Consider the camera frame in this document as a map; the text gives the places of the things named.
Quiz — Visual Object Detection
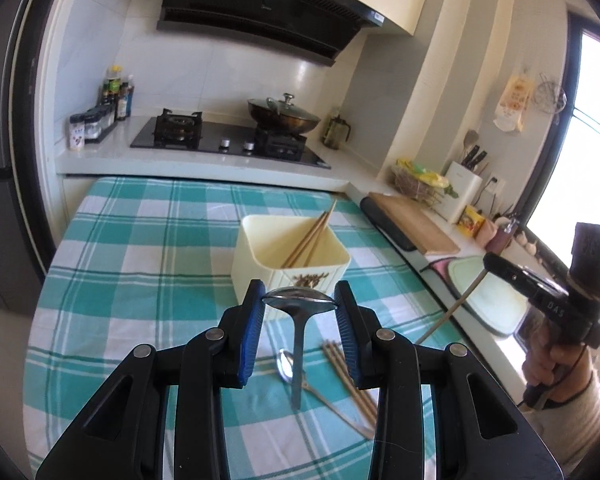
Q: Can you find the small dark-handled spoon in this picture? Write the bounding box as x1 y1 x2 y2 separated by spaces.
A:
262 287 336 412

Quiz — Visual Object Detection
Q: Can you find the light green tray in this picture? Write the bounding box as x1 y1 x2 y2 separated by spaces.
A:
446 256 528 337

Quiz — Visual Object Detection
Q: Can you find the dark wok with lid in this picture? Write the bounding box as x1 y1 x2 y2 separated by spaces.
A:
247 93 321 134

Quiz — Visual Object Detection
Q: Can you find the spice jar rack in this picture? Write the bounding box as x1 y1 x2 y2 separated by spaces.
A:
68 104 116 151

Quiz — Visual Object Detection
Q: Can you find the wire basket with yellow packets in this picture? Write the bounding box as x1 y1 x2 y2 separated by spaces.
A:
391 158 458 207

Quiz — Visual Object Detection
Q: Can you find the wooden chopstick bundle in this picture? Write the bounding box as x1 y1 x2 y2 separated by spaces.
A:
324 340 378 422
292 200 337 268
325 340 380 424
320 341 379 428

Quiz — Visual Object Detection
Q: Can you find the teal white checkered tablecloth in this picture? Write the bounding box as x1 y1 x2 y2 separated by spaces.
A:
23 177 441 479

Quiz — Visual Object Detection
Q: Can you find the glass french press jug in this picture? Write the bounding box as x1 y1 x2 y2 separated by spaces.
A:
321 107 351 151

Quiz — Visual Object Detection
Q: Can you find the cream ribbed utensil holder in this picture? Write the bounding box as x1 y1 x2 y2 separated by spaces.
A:
230 214 351 300

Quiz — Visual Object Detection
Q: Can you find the person right hand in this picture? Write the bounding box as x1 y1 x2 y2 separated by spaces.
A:
522 323 593 404

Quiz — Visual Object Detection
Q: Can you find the white knife block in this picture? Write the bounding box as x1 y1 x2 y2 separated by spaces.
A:
434 162 483 224

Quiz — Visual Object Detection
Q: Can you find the large silver spoon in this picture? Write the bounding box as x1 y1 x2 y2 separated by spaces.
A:
276 349 374 440

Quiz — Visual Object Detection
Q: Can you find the yellow snack packet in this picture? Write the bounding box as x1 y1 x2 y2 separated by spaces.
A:
456 205 486 238

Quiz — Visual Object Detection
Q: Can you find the sauce bottles cluster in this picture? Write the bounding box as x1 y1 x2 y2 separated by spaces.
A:
100 65 135 122

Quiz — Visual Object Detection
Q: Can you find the wooden cutting board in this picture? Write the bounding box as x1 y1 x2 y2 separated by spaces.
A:
360 192 460 256

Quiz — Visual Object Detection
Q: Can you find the grey refrigerator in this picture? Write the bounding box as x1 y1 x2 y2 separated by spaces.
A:
0 0 46 311

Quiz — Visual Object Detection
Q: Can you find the black range hood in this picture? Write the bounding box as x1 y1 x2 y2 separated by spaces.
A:
157 0 385 66

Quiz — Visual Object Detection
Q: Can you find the light wooden chopstick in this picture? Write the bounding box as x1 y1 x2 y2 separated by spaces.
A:
415 270 488 344

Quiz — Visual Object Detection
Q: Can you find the black gas stove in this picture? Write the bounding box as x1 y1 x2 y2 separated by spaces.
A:
131 108 330 169

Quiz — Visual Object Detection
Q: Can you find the dark brown wooden chopstick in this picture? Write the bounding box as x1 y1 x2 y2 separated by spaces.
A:
282 211 327 269

